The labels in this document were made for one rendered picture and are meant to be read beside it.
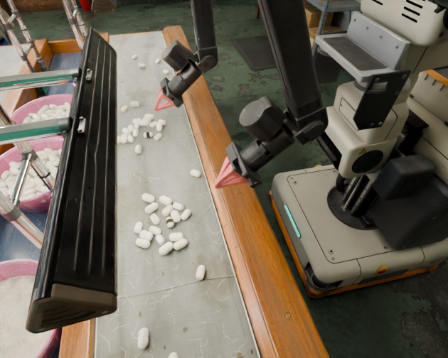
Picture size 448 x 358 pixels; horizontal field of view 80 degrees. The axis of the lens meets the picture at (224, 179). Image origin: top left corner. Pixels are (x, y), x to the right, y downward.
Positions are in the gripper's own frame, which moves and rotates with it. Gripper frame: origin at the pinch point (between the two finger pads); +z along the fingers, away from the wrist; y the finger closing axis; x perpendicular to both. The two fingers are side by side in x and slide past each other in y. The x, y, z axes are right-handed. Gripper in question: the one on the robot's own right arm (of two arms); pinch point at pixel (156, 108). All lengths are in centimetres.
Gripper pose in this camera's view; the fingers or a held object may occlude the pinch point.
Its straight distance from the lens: 97.7
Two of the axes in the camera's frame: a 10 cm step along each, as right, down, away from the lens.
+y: 2.6, 7.3, -6.3
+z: -7.3, 5.8, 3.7
